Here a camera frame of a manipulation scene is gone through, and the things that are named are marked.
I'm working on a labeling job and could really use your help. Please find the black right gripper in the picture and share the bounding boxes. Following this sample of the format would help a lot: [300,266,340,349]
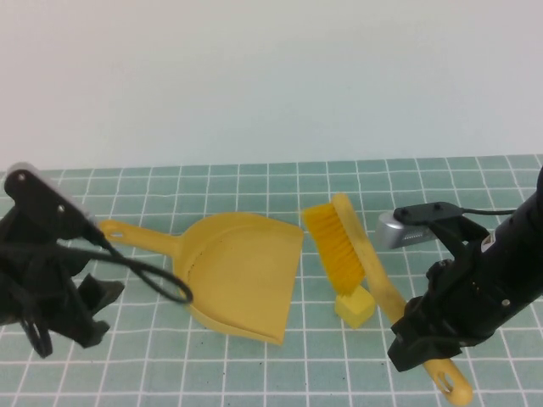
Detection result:
[388,248,490,374]

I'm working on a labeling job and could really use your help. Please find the black right camera cable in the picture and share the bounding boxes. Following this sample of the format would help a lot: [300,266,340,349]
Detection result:
[457,206,521,218]

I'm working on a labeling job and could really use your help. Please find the black camera cable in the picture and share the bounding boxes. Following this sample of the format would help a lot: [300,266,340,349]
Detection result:
[457,206,521,218]
[19,231,195,360]

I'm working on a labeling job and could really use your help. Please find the black left camera cable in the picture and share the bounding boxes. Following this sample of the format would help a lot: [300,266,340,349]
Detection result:
[19,231,195,360]

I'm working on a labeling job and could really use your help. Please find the yellow plastic dustpan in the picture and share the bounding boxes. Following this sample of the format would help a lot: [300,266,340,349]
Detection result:
[98,213,305,347]

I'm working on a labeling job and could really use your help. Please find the yellow hand brush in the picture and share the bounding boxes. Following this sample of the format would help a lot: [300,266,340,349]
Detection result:
[301,192,474,406]

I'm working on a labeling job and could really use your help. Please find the small yellow cube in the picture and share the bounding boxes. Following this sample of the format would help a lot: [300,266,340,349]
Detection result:
[333,284,375,328]

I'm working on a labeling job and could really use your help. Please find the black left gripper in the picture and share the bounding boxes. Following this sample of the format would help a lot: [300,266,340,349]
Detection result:
[8,209,126,350]

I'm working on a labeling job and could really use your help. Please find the green white-grid tablecloth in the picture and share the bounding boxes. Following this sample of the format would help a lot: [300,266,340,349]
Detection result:
[0,154,543,407]

